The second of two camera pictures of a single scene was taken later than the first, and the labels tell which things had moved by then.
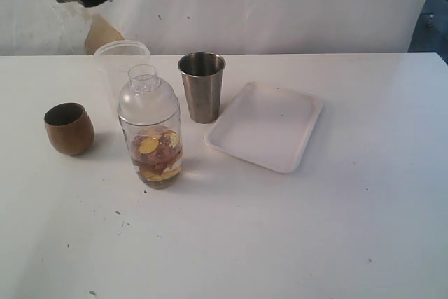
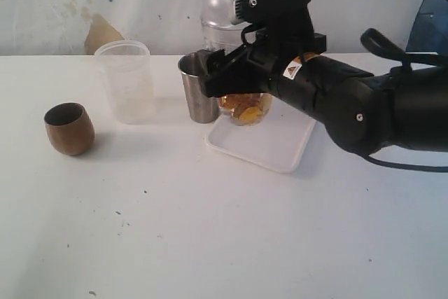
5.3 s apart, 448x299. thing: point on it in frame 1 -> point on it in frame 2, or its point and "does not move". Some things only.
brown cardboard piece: [101, 32] does not move
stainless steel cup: [202, 73] does not move
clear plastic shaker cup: [157, 152] -> [246, 109]
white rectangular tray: [269, 124] does not move
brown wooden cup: [70, 129] does not move
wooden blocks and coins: [156, 155] -> [247, 109]
